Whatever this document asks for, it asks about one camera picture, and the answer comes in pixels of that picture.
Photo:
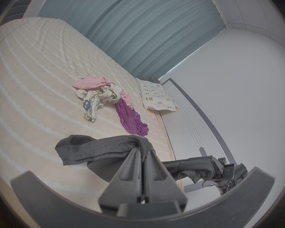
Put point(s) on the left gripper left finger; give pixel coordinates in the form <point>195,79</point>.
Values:
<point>125,184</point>

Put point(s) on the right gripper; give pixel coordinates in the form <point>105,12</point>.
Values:
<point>224,170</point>

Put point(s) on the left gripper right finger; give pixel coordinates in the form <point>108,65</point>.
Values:
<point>159,184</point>

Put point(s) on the black T-shirt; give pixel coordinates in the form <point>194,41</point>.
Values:
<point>104,148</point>

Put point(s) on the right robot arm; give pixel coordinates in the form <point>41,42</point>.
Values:
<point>241,172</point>

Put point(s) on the purple garment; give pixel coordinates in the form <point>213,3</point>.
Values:
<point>128,120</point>

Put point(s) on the white printed pillow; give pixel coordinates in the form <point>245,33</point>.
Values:
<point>154,96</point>

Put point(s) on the white printed garment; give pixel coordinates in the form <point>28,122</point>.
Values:
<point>102,98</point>

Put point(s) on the grey bedside table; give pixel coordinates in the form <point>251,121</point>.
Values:
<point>147,79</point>

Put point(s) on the pink garment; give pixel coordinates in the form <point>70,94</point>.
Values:
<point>90,82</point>

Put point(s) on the bed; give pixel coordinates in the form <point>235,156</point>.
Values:
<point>38,84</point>

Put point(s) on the blue-green curtain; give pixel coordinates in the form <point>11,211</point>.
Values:
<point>137,27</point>

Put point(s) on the black chest of drawers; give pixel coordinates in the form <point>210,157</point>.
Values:
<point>20,8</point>

